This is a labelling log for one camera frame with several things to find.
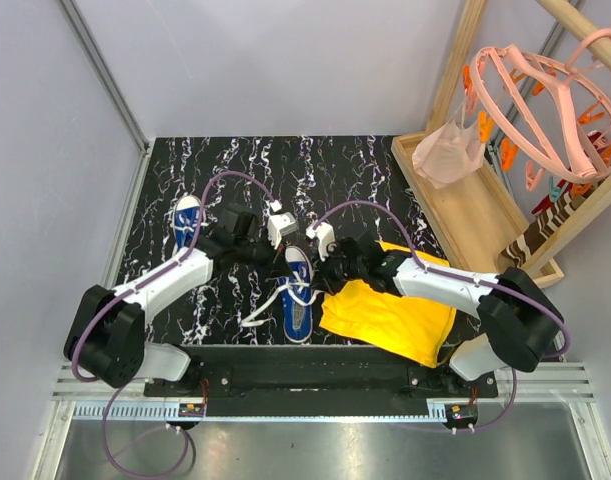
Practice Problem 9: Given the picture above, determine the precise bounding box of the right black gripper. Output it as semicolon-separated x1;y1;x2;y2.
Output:
310;243;366;296

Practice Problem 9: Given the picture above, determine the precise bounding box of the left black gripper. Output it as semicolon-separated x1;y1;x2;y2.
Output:
234;228;294;282

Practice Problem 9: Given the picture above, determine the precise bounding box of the white shoelace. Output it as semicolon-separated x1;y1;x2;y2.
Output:
240;269;319;329

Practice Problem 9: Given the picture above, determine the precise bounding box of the blue sneaker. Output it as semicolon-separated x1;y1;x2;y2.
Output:
171;194;205;255
279;246;315;344

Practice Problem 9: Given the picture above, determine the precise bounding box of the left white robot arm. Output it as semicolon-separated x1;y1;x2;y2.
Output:
63;204;293;396

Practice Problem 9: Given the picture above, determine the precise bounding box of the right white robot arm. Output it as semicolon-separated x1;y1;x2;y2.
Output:
312;238;569;397

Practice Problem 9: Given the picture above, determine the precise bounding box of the black marble pattern mat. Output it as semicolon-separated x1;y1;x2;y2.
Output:
118;135;444;345

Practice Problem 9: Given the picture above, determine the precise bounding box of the white shoelace far sneaker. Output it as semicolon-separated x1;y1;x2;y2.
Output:
173;225;196;248

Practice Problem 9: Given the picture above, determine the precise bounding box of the yellow folded cloth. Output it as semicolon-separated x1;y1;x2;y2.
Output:
318;240;459;369

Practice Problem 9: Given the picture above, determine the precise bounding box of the pink mesh bag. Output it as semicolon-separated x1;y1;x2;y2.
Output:
412;103;485;189

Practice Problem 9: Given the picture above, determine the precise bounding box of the brown striped cloth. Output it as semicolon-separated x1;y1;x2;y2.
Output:
497;192;590;271

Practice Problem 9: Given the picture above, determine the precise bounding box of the pink round clothes hanger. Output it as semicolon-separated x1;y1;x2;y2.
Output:
462;28;611;191

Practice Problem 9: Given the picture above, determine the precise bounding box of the aluminium corner profile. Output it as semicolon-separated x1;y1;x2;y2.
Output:
57;0;149;152

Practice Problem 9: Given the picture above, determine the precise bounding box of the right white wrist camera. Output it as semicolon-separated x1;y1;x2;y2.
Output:
306;222;335;261

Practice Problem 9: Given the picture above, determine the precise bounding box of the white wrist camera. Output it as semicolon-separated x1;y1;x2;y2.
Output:
306;222;335;261
267;213;298;250

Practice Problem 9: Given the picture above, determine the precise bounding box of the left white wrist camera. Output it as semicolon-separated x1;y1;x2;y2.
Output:
267;213;298;250

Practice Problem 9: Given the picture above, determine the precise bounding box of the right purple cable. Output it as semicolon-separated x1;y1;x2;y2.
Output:
312;200;571;434

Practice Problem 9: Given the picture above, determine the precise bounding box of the purple cable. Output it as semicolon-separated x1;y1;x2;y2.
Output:
72;170;282;477
312;200;571;434

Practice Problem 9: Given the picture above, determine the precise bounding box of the wooden rack frame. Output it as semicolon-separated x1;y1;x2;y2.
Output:
392;1;611;287

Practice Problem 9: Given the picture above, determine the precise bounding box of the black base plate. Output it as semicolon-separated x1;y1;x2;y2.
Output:
144;345;498;420

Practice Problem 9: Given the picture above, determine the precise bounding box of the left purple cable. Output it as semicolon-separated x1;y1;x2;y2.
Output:
72;170;282;477

